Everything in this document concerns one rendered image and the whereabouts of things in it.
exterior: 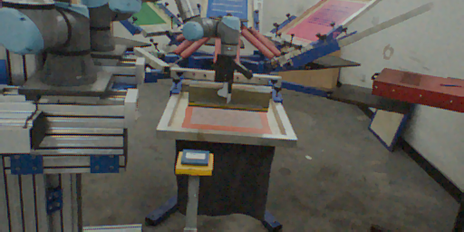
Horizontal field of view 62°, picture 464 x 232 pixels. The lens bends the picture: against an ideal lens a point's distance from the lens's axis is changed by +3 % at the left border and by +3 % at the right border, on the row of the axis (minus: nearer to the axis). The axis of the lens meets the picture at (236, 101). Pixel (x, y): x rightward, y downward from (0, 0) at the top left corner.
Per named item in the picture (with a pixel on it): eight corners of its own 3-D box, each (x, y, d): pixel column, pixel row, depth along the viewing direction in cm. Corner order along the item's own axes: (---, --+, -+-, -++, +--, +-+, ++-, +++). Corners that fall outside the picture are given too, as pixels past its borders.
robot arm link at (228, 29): (224, 14, 160) (244, 17, 158) (222, 41, 164) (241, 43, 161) (217, 16, 153) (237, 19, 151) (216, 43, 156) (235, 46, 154)
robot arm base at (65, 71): (35, 84, 110) (33, 50, 107) (50, 72, 124) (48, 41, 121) (92, 87, 113) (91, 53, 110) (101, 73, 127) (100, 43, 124)
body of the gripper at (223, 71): (214, 78, 167) (217, 51, 163) (234, 80, 168) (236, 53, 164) (214, 82, 160) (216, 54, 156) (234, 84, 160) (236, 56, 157)
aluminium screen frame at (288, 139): (296, 148, 159) (297, 140, 158) (156, 138, 155) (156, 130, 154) (273, 92, 234) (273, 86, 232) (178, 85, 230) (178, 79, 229)
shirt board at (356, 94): (411, 108, 258) (414, 97, 255) (405, 125, 223) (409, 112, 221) (236, 71, 314) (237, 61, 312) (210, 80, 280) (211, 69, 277)
